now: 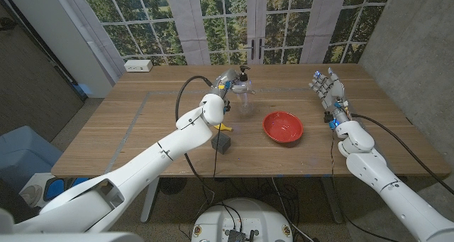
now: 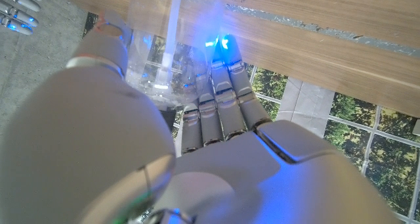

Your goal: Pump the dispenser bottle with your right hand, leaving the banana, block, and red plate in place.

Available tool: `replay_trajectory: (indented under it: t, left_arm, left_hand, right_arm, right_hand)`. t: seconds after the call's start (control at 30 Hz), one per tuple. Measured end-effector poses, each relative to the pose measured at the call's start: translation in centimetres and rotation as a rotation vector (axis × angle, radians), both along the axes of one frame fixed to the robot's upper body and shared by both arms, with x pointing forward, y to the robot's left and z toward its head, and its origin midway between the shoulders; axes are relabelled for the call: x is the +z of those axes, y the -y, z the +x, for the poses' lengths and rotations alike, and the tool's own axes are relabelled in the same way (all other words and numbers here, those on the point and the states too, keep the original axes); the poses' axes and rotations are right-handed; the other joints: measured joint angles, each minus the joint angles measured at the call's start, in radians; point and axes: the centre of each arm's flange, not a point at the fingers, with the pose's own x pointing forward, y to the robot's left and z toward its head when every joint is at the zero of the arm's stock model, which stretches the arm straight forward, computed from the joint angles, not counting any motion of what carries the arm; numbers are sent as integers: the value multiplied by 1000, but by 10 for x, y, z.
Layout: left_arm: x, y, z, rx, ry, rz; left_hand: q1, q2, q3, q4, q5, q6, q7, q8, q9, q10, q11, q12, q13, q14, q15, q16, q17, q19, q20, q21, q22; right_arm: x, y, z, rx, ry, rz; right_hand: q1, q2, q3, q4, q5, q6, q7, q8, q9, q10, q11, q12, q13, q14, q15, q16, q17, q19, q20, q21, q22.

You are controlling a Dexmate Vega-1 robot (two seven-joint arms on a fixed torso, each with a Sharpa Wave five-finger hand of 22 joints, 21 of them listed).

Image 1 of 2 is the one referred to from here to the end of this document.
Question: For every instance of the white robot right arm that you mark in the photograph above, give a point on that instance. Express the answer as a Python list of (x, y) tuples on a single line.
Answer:
[(376, 174)]

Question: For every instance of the white grey sneaker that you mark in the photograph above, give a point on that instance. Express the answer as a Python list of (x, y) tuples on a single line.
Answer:
[(32, 196)]

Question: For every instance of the dark grey block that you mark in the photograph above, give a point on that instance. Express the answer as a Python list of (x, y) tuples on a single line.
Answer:
[(221, 143)]

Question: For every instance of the dark brown door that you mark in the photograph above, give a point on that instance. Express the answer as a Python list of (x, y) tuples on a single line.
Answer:
[(32, 86)]

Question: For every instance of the white table leg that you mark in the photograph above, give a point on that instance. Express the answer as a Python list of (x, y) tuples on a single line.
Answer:
[(149, 206)]

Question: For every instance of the grey table leg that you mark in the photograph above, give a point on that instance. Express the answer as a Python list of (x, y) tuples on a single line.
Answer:
[(331, 203)]

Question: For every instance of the blue and black patterned object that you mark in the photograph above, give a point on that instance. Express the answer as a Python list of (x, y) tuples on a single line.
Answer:
[(55, 188)]

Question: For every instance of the white robot torso base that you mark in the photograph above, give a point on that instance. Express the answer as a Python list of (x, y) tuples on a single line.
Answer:
[(241, 213)]

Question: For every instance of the red bowl plate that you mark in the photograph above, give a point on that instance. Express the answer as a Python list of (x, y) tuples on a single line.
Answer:
[(282, 126)]

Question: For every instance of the black round fan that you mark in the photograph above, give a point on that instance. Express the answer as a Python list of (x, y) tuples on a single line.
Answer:
[(173, 185)]

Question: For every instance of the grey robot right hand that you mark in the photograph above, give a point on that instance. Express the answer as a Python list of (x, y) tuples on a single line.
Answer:
[(333, 93)]

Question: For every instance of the yellow banana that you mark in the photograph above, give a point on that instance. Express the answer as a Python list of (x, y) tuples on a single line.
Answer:
[(226, 128)]

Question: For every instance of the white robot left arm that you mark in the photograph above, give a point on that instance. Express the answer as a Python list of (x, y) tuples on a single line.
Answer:
[(142, 167)]

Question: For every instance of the blue plastic bin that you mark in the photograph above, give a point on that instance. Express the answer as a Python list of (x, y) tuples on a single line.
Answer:
[(21, 153)]

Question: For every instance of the clear pump dispenser bottle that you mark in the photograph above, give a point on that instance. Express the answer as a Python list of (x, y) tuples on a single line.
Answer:
[(246, 105)]

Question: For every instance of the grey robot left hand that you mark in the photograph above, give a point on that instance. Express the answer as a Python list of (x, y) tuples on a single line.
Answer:
[(228, 80)]

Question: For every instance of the white power strip box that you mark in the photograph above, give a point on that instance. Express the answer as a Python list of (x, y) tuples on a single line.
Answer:
[(138, 65)]

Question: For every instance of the printed window backdrop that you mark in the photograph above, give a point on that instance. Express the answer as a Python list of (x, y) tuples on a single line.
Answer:
[(227, 22)]

